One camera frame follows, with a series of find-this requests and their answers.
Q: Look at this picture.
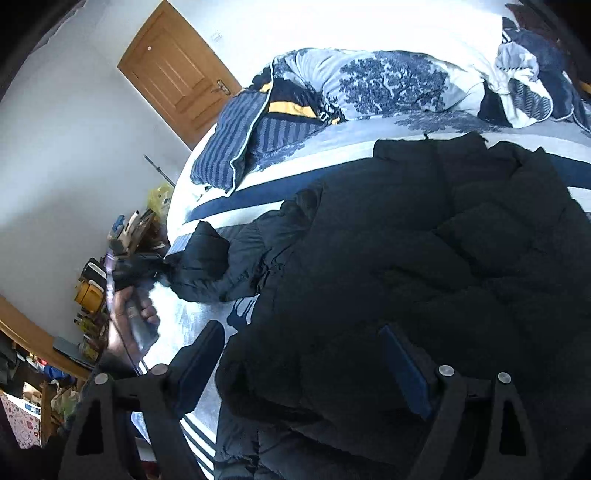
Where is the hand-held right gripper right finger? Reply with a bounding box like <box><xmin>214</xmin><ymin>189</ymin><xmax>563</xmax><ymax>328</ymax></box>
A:
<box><xmin>378</xmin><ymin>322</ymin><xmax>544</xmax><ymax>480</ymax></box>

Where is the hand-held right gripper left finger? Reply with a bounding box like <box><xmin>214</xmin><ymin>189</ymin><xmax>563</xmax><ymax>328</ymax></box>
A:
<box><xmin>58</xmin><ymin>320</ymin><xmax>226</xmax><ymax>480</ymax></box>

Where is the black puffer jacket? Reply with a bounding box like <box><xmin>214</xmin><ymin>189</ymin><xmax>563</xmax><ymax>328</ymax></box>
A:
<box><xmin>164</xmin><ymin>131</ymin><xmax>591</xmax><ymax>480</ymax></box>

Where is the person's left forearm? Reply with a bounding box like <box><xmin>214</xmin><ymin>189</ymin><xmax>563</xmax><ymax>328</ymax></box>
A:
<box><xmin>91</xmin><ymin>332</ymin><xmax>140</xmax><ymax>378</ymax></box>

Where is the person's left hand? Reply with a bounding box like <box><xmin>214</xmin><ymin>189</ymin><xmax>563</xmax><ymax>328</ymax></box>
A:
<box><xmin>109</xmin><ymin>286</ymin><xmax>160</xmax><ymax>360</ymax></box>

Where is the dark wooden side table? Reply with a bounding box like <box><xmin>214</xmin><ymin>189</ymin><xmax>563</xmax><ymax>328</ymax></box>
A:
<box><xmin>76</xmin><ymin>210</ymin><xmax>172</xmax><ymax>366</ymax></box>

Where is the yellow plastic bag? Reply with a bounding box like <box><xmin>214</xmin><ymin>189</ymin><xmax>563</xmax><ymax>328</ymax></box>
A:
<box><xmin>147</xmin><ymin>184</ymin><xmax>174</xmax><ymax>219</ymax></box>

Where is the thin metal rod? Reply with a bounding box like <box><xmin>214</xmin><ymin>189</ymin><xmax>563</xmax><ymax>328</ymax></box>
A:
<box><xmin>143</xmin><ymin>154</ymin><xmax>177</xmax><ymax>188</ymax></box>

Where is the light wooden board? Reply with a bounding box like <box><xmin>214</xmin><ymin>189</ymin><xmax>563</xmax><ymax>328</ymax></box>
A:
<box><xmin>0</xmin><ymin>294</ymin><xmax>90</xmax><ymax>381</ymax></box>

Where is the blue striped pillow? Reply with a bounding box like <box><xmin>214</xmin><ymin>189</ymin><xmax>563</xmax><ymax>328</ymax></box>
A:
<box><xmin>191</xmin><ymin>89</ymin><xmax>278</xmax><ymax>195</ymax></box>

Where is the pink printed cloth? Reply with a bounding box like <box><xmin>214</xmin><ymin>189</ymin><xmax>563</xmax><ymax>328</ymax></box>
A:
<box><xmin>0</xmin><ymin>391</ymin><xmax>43</xmax><ymax>450</ymax></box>

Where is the black yellow banded pillow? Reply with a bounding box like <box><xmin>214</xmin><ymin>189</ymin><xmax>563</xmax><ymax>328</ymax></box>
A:
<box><xmin>252</xmin><ymin>69</ymin><xmax>345</xmax><ymax>153</ymax></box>

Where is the bed with blue printed sheet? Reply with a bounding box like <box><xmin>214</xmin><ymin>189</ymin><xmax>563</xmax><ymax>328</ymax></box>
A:
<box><xmin>130</xmin><ymin>18</ymin><xmax>591</xmax><ymax>480</ymax></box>

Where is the wooden door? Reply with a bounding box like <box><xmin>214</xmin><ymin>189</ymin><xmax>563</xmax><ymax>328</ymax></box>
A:
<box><xmin>117</xmin><ymin>0</ymin><xmax>243</xmax><ymax>151</ymax></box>

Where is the tree print duvet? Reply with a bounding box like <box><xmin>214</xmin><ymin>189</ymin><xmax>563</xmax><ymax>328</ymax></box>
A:
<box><xmin>252</xmin><ymin>18</ymin><xmax>580</xmax><ymax>131</ymax></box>

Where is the dark wooden headboard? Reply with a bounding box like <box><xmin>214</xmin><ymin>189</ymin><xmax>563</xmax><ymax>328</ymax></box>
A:
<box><xmin>505</xmin><ymin>2</ymin><xmax>561</xmax><ymax>35</ymax></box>

